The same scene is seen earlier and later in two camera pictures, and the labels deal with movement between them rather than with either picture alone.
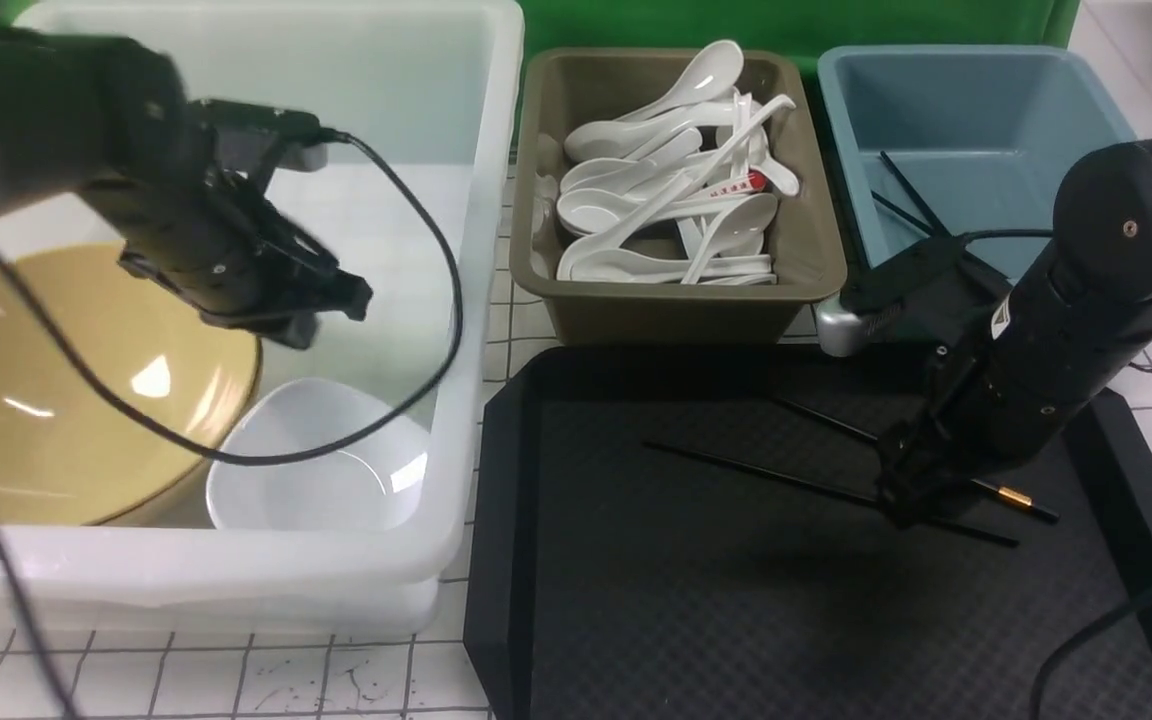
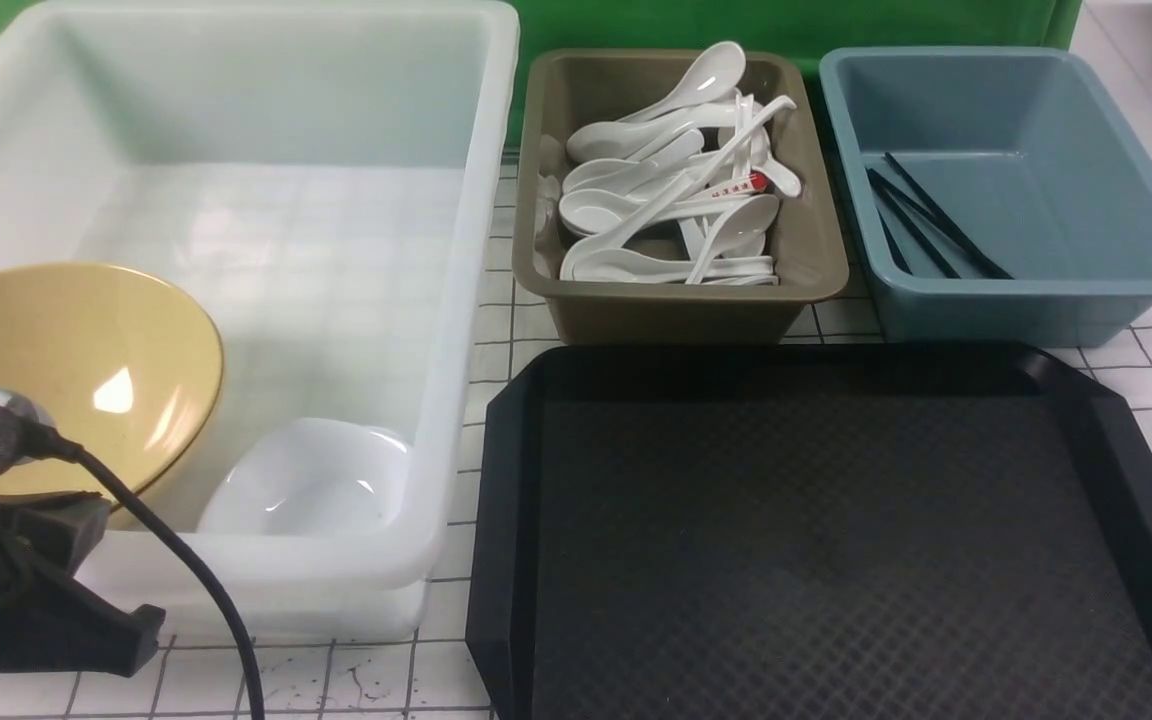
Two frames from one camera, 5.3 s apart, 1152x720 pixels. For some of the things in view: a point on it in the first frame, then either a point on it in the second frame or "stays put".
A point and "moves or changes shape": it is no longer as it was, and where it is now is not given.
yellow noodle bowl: (42, 440) moves or changes shape
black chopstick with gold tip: (1038, 508) → (888, 224)
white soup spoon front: (601, 265) stays put
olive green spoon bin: (564, 92) stays put
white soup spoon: (626, 137) stays put
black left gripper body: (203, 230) → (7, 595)
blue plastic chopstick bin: (937, 141) stays put
